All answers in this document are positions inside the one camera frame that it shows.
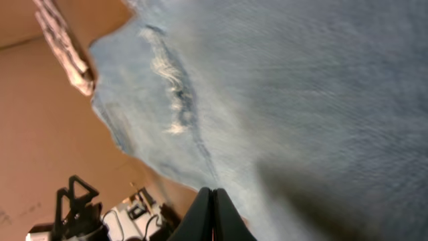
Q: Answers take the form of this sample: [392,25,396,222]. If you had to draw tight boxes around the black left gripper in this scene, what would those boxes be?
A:
[49,174,111,241]

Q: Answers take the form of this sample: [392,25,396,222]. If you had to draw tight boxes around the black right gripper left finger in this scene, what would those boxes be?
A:
[168,187,213,241]

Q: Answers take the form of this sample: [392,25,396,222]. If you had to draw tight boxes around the blue denim jeans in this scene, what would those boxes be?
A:
[90,0,427,240]

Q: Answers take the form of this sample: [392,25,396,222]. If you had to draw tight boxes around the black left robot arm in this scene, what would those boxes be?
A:
[49,175,181,241]

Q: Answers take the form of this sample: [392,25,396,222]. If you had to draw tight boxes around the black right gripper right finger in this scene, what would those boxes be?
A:
[213,189,256,241]

